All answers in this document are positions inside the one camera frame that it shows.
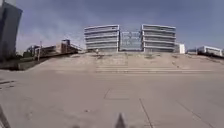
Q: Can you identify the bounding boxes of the wide pale stone steps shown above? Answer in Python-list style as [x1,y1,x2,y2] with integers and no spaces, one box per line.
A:
[31,51,224,75]

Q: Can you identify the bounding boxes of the wide twin-block pale building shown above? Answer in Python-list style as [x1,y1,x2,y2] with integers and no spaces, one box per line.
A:
[83,23,177,54]

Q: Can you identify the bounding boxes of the grey paved plaza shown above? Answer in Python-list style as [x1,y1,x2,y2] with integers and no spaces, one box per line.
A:
[0,68,224,128]

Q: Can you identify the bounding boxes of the low brown building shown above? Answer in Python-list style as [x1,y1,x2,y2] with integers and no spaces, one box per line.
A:
[22,38,83,60]

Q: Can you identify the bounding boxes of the small white building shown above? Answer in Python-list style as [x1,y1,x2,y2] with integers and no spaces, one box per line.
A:
[174,42,186,55]

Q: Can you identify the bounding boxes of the pole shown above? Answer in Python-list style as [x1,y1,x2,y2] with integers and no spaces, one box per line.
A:
[37,40,43,62]

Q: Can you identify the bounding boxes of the low white building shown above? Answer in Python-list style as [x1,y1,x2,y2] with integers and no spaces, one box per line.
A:
[186,45,224,57]

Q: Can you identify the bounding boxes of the tall dark building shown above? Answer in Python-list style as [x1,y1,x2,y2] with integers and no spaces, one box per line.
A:
[0,1,24,62]

